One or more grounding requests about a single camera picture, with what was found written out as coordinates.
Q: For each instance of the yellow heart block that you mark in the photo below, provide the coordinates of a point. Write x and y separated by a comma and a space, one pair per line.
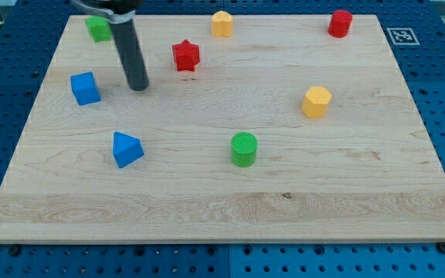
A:
221, 24

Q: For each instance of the wooden board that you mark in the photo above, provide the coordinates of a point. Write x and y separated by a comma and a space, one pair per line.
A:
365, 172

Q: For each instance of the green cylinder block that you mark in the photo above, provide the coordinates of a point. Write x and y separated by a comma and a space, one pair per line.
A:
243, 149

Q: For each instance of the red cylinder block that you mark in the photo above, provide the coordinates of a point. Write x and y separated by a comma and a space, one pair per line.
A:
340, 23

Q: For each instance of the black board stop screw right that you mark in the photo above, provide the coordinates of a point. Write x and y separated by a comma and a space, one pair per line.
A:
441, 247

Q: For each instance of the white fiducial marker tag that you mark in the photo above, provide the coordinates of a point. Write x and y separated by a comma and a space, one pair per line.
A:
401, 36

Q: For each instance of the green cube block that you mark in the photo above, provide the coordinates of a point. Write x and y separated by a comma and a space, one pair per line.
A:
98, 28

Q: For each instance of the yellow hexagon block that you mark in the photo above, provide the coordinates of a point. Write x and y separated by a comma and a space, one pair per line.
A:
316, 102

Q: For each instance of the dark clamp with metal band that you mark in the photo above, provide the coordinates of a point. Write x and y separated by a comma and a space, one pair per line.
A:
114, 11

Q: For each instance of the red star block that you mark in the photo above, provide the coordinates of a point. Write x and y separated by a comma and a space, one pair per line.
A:
186, 56

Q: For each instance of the black board stop screw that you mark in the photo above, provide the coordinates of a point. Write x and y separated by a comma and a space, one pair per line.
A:
441, 247
14, 250

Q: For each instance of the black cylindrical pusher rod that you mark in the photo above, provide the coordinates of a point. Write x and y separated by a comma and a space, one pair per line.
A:
129, 51

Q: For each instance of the blue triangle block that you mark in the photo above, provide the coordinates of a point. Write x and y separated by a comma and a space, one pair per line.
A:
126, 149

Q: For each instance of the black board stop screw left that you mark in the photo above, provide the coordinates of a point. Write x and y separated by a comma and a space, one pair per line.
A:
14, 250

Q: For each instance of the blue cube block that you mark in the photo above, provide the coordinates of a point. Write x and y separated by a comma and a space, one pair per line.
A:
84, 88

